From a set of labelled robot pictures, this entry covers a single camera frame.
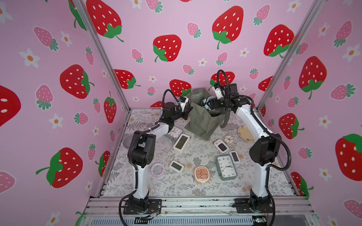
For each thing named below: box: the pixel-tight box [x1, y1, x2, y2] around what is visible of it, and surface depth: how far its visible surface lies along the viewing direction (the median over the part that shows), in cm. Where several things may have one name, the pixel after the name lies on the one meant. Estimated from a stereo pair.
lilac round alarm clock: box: [150, 161, 166, 178], surface depth 87 cm
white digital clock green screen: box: [172, 133, 190, 154], surface depth 97 cm
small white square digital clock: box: [169, 160, 184, 174], surface depth 88 cm
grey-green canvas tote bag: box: [184, 87, 231, 141], surface depth 97 cm
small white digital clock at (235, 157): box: [229, 150, 241, 164], surface depth 92 cm
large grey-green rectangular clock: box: [215, 153, 238, 181], surface depth 87 cm
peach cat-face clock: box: [193, 165, 211, 185], surface depth 84 cm
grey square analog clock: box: [163, 125, 183, 142], surface depth 103 cm
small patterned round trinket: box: [223, 134, 234, 145], surface depth 100 cm
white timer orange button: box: [213, 138, 230, 154], surface depth 97 cm
